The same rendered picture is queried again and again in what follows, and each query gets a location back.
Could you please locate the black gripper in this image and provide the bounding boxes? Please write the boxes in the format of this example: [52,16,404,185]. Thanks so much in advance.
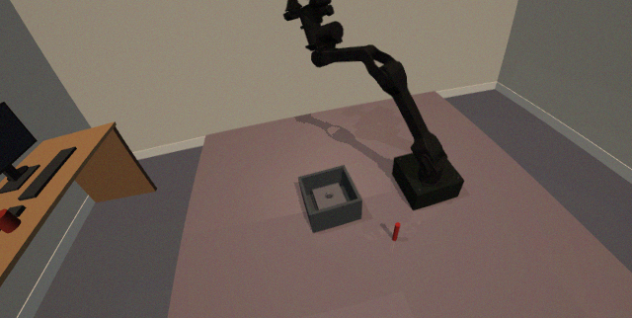
[283,0,332,32]

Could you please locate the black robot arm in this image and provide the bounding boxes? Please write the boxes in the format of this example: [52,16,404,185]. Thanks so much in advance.
[305,22,448,187]

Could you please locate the red peg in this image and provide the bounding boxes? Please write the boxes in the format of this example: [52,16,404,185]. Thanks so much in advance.
[392,222,401,241]

